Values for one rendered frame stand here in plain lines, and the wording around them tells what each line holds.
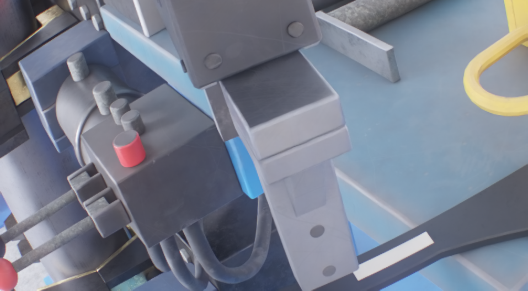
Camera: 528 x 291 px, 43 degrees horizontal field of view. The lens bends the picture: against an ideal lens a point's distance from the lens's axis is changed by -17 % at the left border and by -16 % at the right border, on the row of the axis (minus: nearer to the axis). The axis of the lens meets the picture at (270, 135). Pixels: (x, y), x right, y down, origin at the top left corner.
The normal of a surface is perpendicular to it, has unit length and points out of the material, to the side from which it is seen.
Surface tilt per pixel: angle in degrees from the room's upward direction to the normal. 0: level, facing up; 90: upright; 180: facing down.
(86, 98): 19
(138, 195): 90
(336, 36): 90
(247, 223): 0
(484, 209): 0
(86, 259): 90
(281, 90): 0
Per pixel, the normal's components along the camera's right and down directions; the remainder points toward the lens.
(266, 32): 0.29, 0.47
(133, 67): 0.51, 0.37
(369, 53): -0.83, 0.47
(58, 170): 0.73, 0.21
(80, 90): -0.42, -0.69
